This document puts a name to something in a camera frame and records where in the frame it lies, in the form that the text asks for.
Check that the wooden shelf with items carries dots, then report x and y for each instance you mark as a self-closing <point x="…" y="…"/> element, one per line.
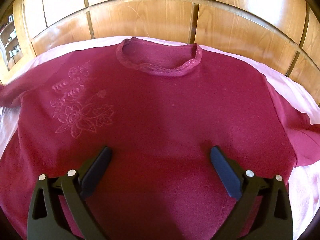
<point x="11" y="51"/>

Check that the maroon embroidered sweater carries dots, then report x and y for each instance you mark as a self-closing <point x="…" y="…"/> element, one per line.
<point x="150" y="134"/>

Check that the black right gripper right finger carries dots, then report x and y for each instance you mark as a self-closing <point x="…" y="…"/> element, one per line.
<point x="274" y="217"/>

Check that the pink bed sheet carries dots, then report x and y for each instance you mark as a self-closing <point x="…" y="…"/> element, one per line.
<point x="297" y="134"/>

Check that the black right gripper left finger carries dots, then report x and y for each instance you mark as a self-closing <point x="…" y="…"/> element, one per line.
<point x="46" y="219"/>

